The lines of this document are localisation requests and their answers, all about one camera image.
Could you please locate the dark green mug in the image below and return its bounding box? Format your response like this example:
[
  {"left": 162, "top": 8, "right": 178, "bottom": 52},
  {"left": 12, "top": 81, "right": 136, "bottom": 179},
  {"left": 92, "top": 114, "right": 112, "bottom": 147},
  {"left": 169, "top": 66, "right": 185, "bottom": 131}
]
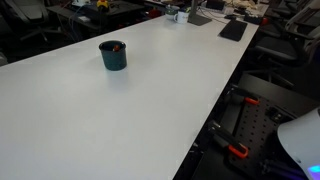
[{"left": 98, "top": 40, "right": 128, "bottom": 72}]

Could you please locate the white mug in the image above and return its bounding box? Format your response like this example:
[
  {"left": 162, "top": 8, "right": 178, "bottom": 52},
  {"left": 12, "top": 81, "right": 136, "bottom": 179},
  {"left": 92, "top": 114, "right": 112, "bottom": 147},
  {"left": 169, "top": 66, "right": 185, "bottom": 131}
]
[{"left": 173, "top": 11, "right": 190, "bottom": 25}]

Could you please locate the green bowl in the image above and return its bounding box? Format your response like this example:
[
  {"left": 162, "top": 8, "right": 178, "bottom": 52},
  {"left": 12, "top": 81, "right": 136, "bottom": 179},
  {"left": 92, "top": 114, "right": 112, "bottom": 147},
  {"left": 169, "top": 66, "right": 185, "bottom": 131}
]
[{"left": 164, "top": 5, "right": 181, "bottom": 21}]

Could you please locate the grey monitor stand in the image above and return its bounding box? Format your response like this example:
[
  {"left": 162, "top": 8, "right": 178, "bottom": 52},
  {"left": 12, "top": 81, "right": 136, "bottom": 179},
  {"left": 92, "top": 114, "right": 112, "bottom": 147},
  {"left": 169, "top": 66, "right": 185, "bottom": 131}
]
[{"left": 187, "top": 0, "right": 213, "bottom": 27}]

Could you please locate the black side desk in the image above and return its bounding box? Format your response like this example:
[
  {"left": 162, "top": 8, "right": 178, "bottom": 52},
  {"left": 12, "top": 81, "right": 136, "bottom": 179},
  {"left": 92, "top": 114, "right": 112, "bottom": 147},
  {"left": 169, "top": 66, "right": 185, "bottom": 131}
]
[{"left": 45, "top": 0, "right": 145, "bottom": 33}]

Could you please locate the black flat pad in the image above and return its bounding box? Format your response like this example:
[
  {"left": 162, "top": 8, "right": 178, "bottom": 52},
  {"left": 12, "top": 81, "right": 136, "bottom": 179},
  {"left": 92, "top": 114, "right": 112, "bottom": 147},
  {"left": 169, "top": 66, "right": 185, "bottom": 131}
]
[{"left": 218, "top": 19, "right": 249, "bottom": 43}]

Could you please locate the black computer mouse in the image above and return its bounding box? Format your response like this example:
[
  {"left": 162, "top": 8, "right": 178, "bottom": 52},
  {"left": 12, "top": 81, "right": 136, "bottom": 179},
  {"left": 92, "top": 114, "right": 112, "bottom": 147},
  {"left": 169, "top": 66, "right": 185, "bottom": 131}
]
[{"left": 223, "top": 13, "right": 238, "bottom": 21}]

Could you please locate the yellow and red object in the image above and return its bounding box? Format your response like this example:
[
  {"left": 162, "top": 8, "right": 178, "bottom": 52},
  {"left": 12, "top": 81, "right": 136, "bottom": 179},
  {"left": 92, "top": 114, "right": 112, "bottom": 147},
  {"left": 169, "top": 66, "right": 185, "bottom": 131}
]
[{"left": 96, "top": 0, "right": 111, "bottom": 11}]

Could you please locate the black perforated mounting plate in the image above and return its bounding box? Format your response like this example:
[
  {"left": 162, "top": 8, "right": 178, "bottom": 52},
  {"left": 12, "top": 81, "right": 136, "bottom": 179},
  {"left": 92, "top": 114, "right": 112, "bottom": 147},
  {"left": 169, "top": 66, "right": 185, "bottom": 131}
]
[{"left": 227, "top": 95, "right": 298, "bottom": 180}]

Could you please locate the black robot stand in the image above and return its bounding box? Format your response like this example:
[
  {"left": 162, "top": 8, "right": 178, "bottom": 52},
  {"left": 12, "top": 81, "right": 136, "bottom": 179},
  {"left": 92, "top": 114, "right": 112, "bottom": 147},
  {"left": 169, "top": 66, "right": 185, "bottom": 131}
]
[{"left": 190, "top": 73, "right": 320, "bottom": 180}]

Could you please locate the grey mesh office chair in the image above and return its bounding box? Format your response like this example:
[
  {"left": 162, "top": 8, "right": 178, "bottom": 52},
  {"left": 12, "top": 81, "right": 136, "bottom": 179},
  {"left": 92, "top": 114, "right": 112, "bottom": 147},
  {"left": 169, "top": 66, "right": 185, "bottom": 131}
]
[{"left": 248, "top": 0, "right": 320, "bottom": 69}]

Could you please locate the dark office chair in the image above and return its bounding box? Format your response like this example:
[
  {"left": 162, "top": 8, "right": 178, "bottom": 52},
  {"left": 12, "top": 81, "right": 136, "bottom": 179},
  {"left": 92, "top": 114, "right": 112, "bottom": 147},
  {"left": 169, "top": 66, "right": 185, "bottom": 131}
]
[{"left": 3, "top": 0, "right": 65, "bottom": 43}]

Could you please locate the black clamp orange handle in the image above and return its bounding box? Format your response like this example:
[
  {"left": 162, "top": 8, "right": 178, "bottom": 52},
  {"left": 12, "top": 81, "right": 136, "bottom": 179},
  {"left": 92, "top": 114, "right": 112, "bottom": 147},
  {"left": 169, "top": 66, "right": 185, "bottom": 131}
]
[
  {"left": 207, "top": 119, "right": 250, "bottom": 160},
  {"left": 224, "top": 84, "right": 261, "bottom": 107}
]

